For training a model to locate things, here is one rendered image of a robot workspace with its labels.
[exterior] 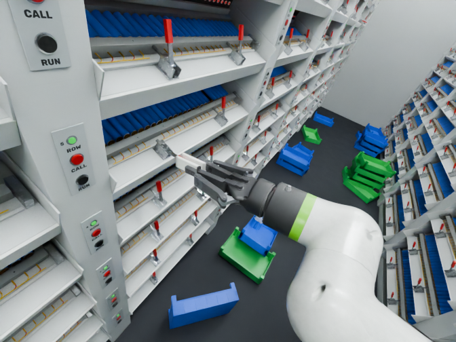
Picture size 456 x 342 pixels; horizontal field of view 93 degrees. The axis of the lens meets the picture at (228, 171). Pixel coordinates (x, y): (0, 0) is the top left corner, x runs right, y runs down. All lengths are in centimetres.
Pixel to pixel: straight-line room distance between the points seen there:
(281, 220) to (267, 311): 106
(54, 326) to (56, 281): 20
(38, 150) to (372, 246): 48
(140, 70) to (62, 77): 15
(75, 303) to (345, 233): 70
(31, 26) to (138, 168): 31
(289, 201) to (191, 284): 104
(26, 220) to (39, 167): 12
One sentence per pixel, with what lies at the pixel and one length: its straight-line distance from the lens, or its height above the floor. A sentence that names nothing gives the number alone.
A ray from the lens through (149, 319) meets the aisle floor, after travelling 130.
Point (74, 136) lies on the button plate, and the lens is 37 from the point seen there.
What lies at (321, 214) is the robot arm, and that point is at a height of 102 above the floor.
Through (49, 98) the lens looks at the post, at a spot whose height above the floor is 112.
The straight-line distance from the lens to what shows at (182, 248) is 130.
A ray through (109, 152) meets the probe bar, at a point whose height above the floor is 95.
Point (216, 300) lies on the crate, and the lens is 114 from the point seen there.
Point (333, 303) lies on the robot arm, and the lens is 33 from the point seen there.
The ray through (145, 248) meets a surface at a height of 51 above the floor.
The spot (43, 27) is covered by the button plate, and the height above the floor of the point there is 119.
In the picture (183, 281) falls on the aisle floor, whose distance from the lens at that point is 136.
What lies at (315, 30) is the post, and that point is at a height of 119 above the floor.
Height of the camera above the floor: 126
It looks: 40 degrees down
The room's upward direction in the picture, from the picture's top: 19 degrees clockwise
